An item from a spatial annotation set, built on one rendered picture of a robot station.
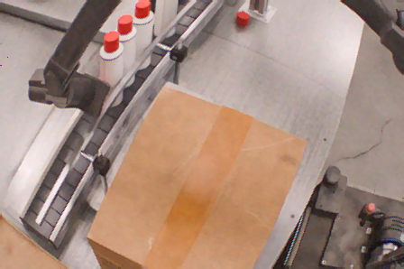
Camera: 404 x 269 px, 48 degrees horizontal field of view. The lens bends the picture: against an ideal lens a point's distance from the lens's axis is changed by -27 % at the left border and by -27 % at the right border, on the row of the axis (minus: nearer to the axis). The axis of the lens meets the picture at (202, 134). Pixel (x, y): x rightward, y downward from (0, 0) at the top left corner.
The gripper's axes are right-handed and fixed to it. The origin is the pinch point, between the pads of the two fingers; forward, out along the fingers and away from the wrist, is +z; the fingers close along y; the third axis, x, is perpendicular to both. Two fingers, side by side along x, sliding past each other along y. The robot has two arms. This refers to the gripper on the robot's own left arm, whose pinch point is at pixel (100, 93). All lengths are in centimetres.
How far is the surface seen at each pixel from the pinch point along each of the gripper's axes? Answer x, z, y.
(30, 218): 29.0, -16.9, 1.9
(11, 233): 36.6, -17.4, 7.1
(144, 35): -14.0, 4.3, -2.5
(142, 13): -18.5, -0.6, -1.6
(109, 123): 5.3, 3.4, -3.3
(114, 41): -11.2, -8.8, -2.1
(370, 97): -31, 151, -61
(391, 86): -45, 163, -74
